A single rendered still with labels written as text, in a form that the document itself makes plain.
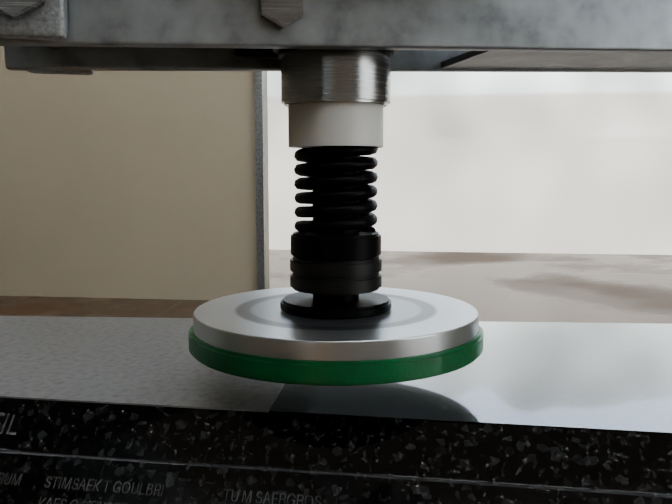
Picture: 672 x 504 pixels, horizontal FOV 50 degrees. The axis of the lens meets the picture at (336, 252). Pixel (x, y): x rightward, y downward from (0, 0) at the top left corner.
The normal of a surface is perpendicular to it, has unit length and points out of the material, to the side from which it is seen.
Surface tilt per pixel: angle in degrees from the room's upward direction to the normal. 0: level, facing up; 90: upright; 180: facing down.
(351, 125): 90
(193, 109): 90
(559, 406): 0
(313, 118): 90
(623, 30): 90
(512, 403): 0
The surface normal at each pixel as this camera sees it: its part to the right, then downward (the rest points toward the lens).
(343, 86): 0.13, 0.11
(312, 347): -0.13, 0.11
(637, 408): 0.00, -0.99
